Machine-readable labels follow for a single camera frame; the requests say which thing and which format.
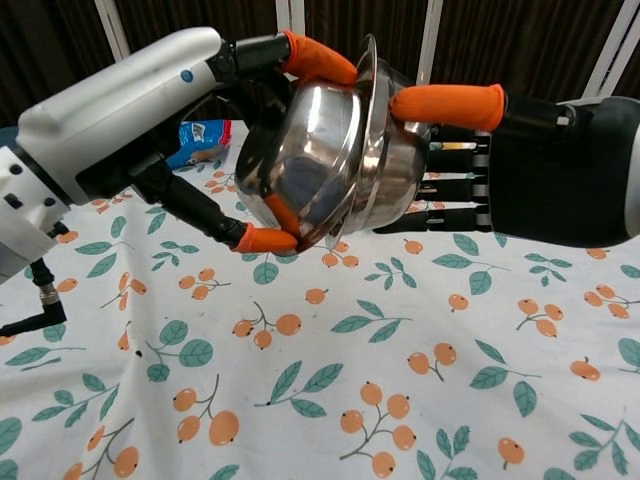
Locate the blue snack bag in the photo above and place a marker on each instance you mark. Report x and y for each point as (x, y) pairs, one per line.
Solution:
(200, 135)

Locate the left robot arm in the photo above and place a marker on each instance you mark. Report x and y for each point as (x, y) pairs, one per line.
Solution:
(20, 225)

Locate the white partition frame post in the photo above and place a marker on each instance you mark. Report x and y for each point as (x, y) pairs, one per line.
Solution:
(431, 35)
(112, 25)
(612, 45)
(291, 17)

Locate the metal bowl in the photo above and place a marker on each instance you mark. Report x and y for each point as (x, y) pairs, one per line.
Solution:
(310, 150)
(400, 165)

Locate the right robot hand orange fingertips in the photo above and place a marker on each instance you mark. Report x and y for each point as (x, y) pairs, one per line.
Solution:
(550, 170)

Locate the floral tablecloth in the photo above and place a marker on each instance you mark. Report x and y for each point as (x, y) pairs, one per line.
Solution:
(320, 350)

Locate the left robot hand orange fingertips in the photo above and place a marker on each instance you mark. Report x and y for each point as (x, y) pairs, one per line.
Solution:
(125, 95)

